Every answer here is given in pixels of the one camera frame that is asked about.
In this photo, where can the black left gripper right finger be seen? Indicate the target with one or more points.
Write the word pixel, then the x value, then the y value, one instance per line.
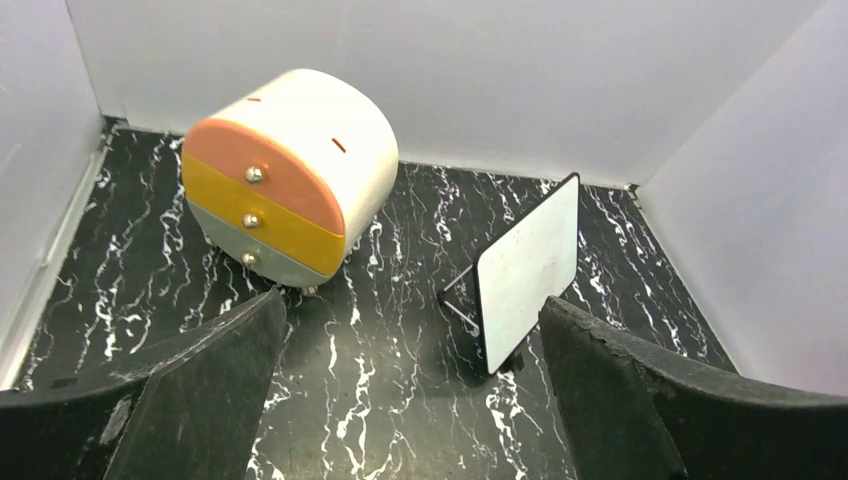
pixel 635 410

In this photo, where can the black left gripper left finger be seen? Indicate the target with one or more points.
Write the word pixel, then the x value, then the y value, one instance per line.
pixel 187 407

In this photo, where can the small white whiteboard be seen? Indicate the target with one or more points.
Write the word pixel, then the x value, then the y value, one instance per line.
pixel 516 271

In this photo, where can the cream round drawer box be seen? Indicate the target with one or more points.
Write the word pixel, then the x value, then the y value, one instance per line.
pixel 286 179

